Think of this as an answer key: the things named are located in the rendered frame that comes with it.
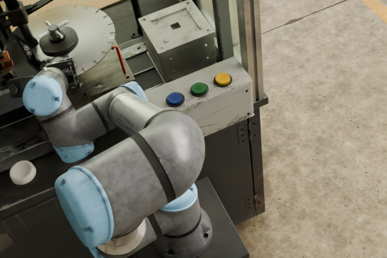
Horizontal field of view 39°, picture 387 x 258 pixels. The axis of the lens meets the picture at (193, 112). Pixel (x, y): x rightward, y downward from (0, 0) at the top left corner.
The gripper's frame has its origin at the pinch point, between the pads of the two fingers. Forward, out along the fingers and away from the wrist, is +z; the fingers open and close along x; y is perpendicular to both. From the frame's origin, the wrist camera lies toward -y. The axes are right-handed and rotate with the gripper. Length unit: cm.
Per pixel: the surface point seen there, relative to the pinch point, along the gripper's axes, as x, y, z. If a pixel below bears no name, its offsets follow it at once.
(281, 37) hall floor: -27, 93, 136
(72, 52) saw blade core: 2.3, 3.8, 13.2
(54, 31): 9.0, 0.3, 14.2
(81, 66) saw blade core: -1.4, 6.0, 7.6
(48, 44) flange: 5.6, -2.7, 16.2
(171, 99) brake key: -13.7, 27.8, -3.5
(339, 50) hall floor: -37, 117, 120
